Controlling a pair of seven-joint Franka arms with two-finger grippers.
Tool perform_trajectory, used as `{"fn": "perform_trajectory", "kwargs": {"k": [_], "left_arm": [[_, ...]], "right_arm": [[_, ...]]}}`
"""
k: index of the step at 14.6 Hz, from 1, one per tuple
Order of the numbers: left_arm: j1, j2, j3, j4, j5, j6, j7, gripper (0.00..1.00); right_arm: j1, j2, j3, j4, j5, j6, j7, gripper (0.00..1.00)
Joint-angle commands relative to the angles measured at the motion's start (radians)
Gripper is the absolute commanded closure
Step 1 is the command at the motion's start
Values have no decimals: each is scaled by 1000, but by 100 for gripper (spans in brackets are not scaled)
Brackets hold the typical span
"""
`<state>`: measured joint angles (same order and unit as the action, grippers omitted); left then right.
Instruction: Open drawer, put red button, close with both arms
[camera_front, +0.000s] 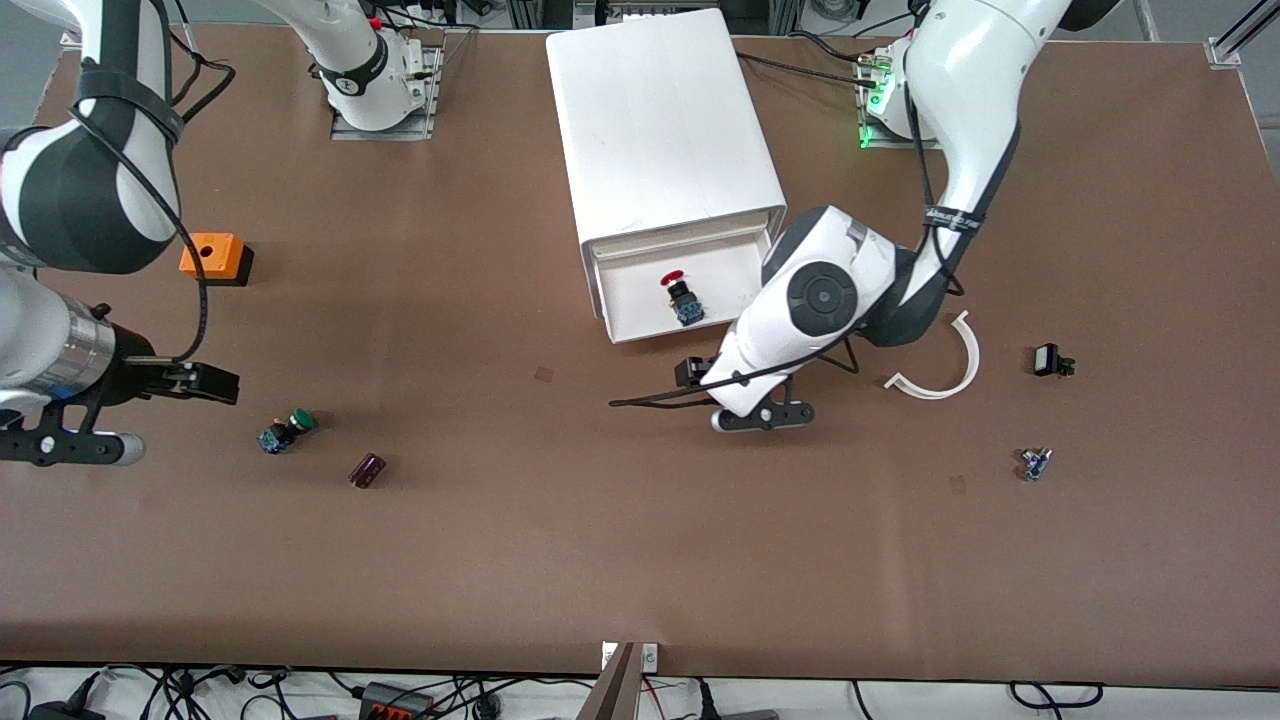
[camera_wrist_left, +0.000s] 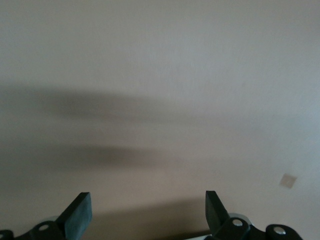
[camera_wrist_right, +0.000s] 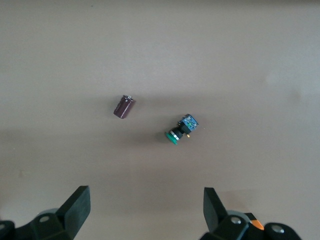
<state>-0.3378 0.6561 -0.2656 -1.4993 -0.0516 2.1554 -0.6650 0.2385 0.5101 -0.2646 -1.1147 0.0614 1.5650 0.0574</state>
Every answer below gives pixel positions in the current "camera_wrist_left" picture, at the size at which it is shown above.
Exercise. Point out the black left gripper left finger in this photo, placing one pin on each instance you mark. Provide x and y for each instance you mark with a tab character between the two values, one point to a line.
78	215

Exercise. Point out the small brown tape patch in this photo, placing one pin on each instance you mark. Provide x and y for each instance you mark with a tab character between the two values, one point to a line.
288	181

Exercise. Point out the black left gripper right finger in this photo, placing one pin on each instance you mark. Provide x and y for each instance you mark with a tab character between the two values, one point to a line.
216	212

